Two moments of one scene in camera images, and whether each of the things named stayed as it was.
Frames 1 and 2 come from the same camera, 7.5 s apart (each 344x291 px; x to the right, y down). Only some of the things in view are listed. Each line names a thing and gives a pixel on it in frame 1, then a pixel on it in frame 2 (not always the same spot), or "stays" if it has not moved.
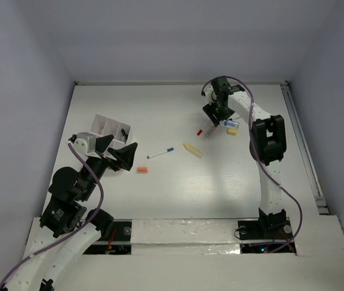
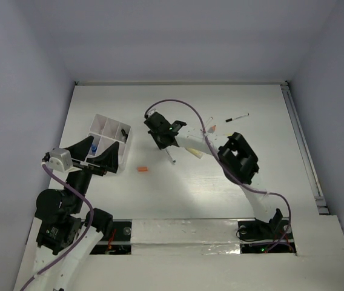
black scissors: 125,135 stays
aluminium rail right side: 303,148 stays
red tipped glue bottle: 213,130 stays
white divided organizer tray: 103,127 stays
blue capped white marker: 169,150 -> 173,160
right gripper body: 221,111 -> 157,137
